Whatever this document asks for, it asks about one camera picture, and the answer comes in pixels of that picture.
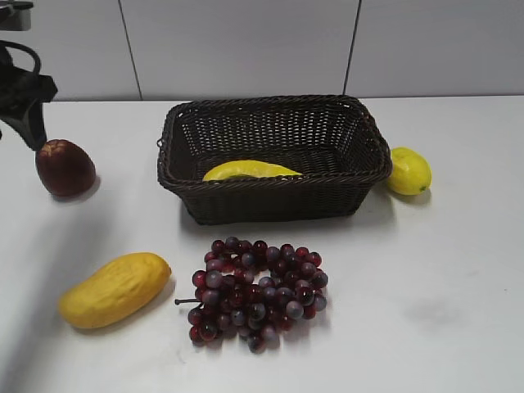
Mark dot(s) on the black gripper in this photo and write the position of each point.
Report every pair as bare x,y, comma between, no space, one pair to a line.
22,94

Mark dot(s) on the yellow banana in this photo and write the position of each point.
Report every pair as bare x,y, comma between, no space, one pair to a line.
247,168

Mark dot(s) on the dark brown woven basket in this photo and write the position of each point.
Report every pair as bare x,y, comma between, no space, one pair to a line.
330,144

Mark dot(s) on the dark red apple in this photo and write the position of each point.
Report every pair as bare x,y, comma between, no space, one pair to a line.
65,169

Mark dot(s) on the yellow mango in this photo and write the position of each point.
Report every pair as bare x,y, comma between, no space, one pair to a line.
117,290

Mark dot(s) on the red grape bunch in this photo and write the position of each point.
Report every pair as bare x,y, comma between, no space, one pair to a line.
259,293

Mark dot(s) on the yellow lemon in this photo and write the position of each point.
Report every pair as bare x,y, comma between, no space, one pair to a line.
411,174

